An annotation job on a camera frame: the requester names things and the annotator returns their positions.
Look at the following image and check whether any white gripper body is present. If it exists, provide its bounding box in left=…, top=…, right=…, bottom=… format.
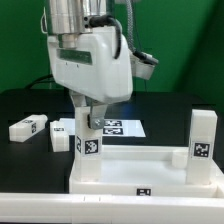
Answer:
left=47, top=27, right=133, bottom=104

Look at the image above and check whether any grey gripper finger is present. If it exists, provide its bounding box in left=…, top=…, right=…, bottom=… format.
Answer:
left=69, top=90, right=86, bottom=107
left=88, top=101, right=107, bottom=130

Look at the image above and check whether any white desk top tray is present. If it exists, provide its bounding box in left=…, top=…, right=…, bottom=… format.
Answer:
left=69, top=145, right=224, bottom=198

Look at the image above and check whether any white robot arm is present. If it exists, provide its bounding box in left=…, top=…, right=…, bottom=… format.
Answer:
left=41, top=0, right=133, bottom=130

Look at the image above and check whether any white sheet with markers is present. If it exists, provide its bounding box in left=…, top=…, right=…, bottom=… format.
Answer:
left=60, top=118, right=146, bottom=137

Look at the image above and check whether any white front fence bar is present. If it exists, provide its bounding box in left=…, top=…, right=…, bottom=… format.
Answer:
left=0, top=193, right=224, bottom=224

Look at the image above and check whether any black cable on table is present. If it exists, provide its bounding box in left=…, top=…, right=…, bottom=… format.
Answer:
left=23, top=73, right=56, bottom=90

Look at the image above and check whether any black camera cable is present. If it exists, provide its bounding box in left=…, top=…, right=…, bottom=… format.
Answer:
left=88, top=14, right=124, bottom=61

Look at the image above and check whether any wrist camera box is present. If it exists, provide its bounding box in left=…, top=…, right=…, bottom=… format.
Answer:
left=130, top=51, right=159, bottom=80

